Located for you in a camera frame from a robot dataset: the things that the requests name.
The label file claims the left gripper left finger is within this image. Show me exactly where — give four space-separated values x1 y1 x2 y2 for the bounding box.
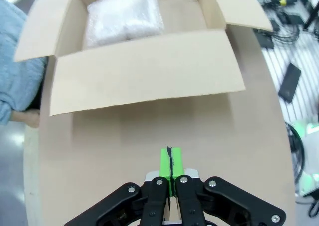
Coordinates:
63 148 175 226

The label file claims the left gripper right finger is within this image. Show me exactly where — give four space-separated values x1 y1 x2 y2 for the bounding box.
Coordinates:
171 148 286 226

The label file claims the brown cardboard box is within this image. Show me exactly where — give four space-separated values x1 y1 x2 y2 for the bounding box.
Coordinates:
13 0 274 117

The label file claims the person's right forearm blue sleeve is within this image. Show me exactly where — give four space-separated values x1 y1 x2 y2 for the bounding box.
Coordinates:
0 53 49 126

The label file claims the white bubble wrap bundle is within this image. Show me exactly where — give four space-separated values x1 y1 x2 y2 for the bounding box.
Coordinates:
84 0 165 50

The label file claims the person's right hand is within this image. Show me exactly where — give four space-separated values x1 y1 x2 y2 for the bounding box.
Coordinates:
11 110 41 129

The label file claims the black flat device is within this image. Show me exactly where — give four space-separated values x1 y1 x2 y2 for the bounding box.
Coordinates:
277 63 302 104

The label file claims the black power adapter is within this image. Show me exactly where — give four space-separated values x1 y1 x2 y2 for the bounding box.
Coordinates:
283 12 308 25

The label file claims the person in blue fleece sweater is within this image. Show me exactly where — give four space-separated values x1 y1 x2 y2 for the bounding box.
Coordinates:
0 0 28 62

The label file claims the black floor cable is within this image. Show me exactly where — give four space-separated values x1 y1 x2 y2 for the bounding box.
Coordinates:
285 122 307 195

